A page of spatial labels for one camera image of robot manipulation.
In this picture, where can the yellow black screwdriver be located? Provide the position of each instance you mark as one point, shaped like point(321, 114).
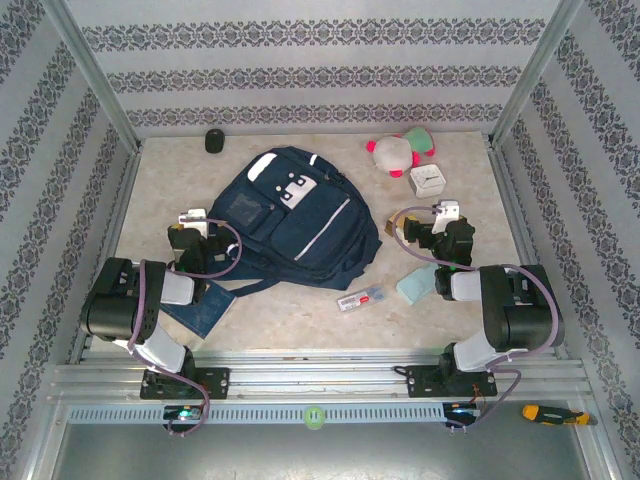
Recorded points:
point(555, 415)

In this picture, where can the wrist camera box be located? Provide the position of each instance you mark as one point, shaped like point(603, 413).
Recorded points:
point(445, 217)
point(197, 225)

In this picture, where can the white alarm clock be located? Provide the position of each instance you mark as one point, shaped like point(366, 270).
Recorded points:
point(427, 181)

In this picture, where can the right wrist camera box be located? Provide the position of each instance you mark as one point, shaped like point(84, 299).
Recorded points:
point(445, 217)

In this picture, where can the navy blue notebook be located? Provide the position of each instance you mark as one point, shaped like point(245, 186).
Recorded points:
point(210, 310)

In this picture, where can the aluminium side rail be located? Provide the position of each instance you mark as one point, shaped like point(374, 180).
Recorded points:
point(520, 225)
point(107, 250)

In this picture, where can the navy blue backpack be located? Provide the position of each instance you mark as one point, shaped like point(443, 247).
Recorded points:
point(320, 240)

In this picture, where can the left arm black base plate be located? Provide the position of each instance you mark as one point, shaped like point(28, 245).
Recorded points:
point(217, 382)

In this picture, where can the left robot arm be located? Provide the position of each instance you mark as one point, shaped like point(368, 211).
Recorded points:
point(167, 350)

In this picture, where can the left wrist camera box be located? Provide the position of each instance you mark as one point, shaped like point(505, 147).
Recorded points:
point(197, 225)

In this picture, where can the clear pack with red label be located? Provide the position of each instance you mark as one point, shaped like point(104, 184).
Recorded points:
point(360, 298)

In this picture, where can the green tape roll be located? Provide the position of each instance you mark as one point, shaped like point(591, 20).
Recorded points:
point(314, 417)

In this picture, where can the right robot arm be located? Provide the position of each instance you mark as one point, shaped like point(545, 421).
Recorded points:
point(525, 320)

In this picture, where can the white pink green plush toy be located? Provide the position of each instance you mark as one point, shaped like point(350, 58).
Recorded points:
point(395, 152)

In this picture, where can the aluminium mounting rail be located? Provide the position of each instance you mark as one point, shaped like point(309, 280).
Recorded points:
point(310, 372)

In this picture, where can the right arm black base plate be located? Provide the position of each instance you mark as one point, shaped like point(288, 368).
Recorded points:
point(425, 382)

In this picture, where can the small black speaker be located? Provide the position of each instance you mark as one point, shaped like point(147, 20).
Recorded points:
point(214, 141)

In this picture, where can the aluminium frame post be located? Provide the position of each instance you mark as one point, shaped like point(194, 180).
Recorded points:
point(93, 70)
point(534, 70)

